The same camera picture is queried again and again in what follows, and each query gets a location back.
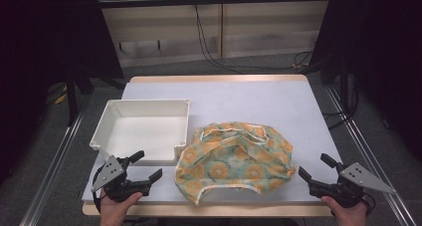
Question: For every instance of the person's right hand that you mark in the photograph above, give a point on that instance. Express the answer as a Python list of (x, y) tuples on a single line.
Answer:
[(350, 216)]

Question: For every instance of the orange green patterned cloth bag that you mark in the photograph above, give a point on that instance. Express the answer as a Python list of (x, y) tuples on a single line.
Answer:
[(232, 159)]

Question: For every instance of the pale grey table mat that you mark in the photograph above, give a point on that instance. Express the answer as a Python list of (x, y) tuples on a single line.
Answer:
[(249, 100)]

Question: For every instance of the person's left hand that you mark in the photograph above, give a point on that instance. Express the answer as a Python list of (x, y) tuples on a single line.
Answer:
[(114, 212)]

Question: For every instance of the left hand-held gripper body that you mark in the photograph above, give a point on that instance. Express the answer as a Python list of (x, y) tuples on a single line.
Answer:
[(114, 182)]

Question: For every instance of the black horizontal bar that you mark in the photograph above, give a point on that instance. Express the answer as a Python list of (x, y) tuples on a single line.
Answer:
[(215, 0)]

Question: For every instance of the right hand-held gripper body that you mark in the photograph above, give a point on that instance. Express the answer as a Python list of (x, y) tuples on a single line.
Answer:
[(348, 189)]

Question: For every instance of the yellow floor object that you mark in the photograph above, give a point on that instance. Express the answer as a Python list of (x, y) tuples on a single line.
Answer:
[(61, 99)]

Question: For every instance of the metal floor rail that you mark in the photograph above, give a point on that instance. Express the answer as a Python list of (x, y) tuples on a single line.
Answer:
[(358, 138), (49, 176)]

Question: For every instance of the white plastic bin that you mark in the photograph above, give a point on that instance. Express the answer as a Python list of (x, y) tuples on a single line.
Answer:
[(149, 133)]

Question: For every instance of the black curtain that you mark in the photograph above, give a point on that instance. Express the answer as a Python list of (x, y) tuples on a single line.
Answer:
[(391, 53), (33, 53)]

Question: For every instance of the black metal stand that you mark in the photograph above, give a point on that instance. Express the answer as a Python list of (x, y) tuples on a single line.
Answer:
[(71, 103)]

